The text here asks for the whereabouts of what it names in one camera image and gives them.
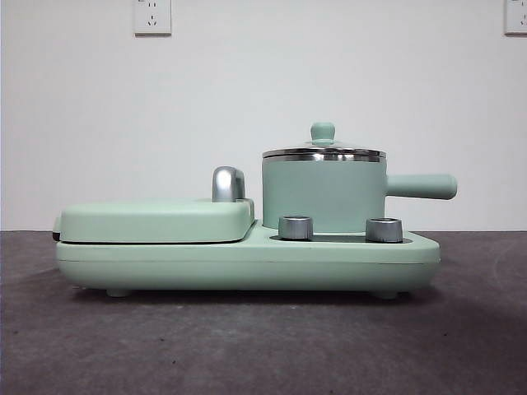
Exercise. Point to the silver control knob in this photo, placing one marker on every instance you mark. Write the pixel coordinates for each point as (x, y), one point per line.
(294, 227)
(383, 229)

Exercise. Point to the mint green breakfast maker base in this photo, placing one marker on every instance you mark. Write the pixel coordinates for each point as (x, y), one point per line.
(370, 263)

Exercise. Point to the white wall power outlet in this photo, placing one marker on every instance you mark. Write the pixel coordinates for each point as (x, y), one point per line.
(516, 16)
(151, 16)

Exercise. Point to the glass lid with green knob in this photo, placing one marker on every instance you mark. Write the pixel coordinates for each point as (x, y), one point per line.
(323, 131)

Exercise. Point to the mint green griddle cover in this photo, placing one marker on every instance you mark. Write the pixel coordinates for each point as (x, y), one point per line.
(152, 222)

